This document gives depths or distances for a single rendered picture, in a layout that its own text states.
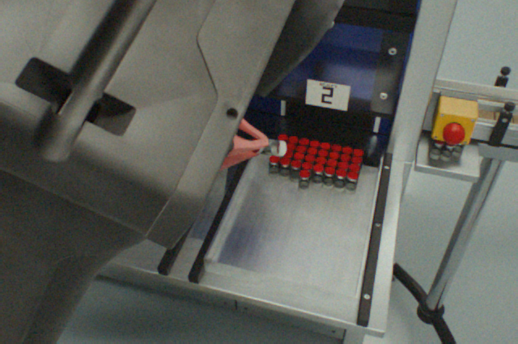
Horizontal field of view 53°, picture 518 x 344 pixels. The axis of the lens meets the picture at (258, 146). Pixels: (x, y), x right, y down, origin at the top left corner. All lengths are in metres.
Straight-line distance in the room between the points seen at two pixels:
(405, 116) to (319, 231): 0.29
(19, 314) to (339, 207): 0.85
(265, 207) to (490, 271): 1.31
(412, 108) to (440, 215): 1.26
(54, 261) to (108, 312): 1.79
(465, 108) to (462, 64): 2.16
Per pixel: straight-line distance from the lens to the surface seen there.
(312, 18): 0.18
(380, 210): 1.01
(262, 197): 1.03
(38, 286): 0.20
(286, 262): 0.93
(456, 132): 1.04
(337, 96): 1.05
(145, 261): 0.95
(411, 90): 1.03
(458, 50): 3.34
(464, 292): 2.08
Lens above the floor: 1.64
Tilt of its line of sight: 42 degrees down
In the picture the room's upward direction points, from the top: straight up
